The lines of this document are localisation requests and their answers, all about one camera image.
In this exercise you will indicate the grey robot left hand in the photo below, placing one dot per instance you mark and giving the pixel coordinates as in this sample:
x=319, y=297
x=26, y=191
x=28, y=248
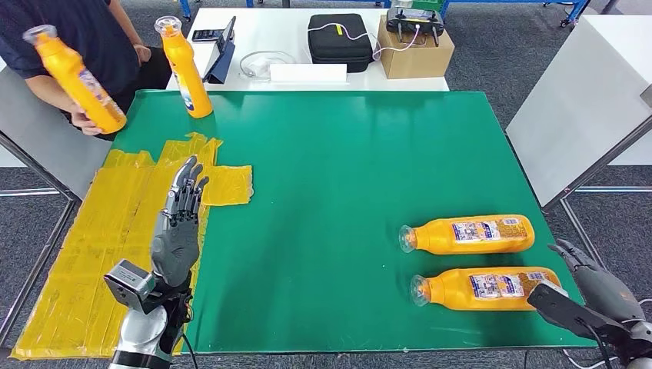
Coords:
x=175, y=249

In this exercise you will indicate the person's right hand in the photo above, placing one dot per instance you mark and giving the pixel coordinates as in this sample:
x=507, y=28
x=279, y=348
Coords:
x=81, y=122

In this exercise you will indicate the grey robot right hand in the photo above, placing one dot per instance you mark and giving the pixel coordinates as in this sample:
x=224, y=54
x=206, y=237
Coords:
x=608, y=295

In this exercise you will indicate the person's left hand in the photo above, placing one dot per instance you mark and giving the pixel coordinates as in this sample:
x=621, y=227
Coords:
x=142, y=53

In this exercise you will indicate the orange detergent bottle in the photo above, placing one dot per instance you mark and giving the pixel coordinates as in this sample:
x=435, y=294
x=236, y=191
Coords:
x=448, y=293
x=188, y=76
x=71, y=76
x=438, y=242

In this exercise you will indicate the person's right forearm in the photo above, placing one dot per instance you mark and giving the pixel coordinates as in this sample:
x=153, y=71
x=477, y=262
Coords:
x=51, y=91

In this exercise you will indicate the white side table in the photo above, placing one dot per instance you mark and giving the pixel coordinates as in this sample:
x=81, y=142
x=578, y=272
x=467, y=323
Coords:
x=578, y=102
x=40, y=147

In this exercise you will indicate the blue metal rack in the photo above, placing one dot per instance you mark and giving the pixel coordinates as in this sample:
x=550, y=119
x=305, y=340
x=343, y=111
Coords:
x=185, y=9
x=249, y=2
x=576, y=9

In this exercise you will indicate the black smartphone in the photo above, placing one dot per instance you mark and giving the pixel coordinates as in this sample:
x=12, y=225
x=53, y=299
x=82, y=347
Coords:
x=208, y=35

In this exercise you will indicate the person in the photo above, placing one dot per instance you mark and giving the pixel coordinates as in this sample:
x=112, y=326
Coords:
x=76, y=25

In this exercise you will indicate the yellow plastic sheet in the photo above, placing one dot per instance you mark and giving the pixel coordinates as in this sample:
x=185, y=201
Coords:
x=102, y=229

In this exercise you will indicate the tablet with blue cover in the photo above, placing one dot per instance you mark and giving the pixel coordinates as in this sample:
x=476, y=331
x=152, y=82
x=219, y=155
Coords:
x=223, y=58

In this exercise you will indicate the long white box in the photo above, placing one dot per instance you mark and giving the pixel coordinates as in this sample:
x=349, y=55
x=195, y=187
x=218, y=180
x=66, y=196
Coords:
x=308, y=74

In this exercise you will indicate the green table mat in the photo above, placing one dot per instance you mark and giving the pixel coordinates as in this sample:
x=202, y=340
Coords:
x=316, y=153

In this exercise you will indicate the black zip case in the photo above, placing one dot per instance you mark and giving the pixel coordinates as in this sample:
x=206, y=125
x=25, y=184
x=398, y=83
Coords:
x=338, y=51

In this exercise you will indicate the white plastic container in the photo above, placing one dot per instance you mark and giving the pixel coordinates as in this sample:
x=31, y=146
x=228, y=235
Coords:
x=402, y=3

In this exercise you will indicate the brown cardboard box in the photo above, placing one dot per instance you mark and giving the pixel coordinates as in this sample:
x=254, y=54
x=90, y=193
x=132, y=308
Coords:
x=416, y=63

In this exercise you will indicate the black remote controller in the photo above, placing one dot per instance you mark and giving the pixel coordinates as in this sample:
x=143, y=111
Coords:
x=415, y=21

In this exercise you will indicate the green plastic bin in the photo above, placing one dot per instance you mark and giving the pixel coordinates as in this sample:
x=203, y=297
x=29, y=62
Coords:
x=428, y=5

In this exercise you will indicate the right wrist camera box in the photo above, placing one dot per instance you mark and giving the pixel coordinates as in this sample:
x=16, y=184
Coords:
x=560, y=308

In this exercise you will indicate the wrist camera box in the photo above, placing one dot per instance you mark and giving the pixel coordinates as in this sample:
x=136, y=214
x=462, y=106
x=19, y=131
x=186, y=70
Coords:
x=127, y=285
x=560, y=308

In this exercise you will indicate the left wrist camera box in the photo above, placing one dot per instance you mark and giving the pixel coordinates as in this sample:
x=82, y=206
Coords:
x=127, y=285

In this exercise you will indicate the grey metal table frame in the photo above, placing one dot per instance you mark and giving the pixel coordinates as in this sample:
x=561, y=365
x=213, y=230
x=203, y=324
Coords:
x=35, y=170
x=596, y=164

